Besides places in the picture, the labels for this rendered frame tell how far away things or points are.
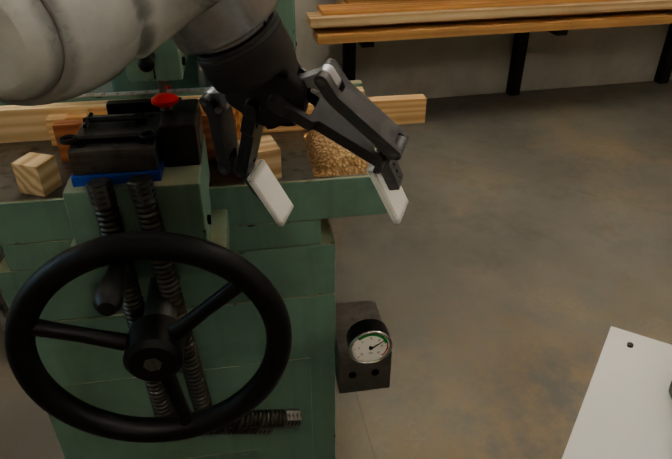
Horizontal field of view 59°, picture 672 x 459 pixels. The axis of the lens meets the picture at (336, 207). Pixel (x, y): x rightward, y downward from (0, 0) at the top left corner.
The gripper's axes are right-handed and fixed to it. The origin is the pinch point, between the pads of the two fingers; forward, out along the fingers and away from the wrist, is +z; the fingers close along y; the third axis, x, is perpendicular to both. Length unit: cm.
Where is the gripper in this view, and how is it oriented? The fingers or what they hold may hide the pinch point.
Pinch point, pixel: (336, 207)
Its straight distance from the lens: 59.1
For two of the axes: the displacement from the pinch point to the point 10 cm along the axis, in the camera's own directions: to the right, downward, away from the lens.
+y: -8.5, 0.4, 5.3
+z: 4.0, 6.9, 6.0
